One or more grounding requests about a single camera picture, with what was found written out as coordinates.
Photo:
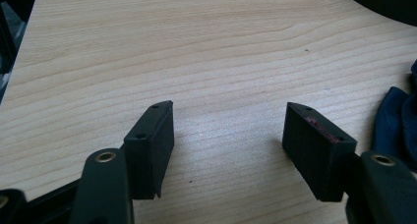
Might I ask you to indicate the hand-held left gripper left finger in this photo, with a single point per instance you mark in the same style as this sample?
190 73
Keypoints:
147 152

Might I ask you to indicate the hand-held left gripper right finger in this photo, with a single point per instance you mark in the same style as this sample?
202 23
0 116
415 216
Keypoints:
318 152

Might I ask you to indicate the black round object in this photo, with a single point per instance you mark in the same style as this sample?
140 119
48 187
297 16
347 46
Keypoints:
383 3

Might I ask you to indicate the dark blue cloth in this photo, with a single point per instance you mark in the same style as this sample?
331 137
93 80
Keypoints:
398 125

